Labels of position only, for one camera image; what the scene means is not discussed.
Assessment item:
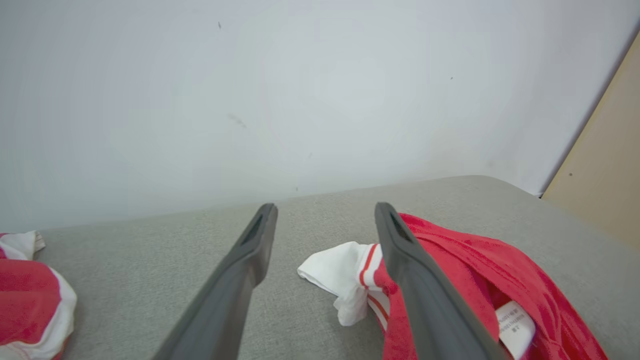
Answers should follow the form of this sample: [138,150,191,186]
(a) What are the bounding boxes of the beige wooden panel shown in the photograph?
[542,30,640,251]

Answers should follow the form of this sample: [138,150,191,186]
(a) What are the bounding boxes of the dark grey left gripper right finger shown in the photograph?
[374,202,509,360]

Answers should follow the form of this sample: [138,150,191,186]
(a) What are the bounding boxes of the red shorts with white waistband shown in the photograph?
[0,231,78,360]

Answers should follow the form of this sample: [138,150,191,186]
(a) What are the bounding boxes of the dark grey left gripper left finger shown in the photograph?
[152,202,279,360]

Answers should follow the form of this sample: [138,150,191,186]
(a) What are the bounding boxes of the red shirt with white sleeves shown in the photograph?
[297,212,608,360]

